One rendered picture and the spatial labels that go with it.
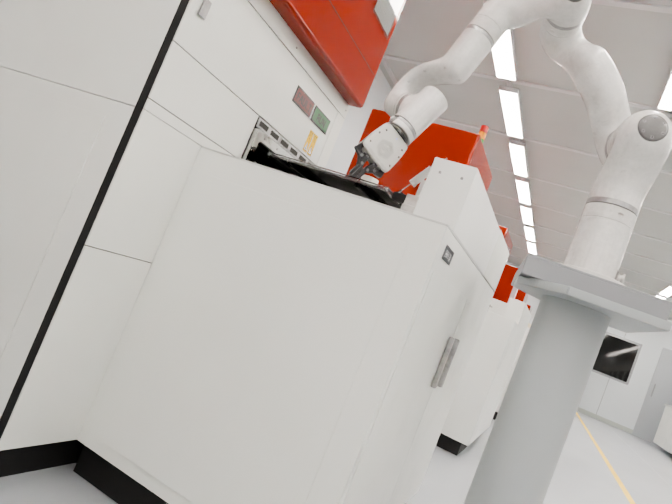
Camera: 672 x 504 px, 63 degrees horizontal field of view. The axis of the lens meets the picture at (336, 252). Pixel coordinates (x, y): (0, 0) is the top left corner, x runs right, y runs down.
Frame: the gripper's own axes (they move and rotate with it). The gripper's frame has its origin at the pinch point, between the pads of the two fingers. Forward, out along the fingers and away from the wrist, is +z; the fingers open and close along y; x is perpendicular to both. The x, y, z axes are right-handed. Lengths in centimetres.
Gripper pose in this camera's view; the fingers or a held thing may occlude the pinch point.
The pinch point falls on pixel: (356, 173)
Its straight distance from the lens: 143.3
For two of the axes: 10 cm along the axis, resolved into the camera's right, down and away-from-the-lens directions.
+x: -3.4, -0.8, 9.4
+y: 6.3, 7.3, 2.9
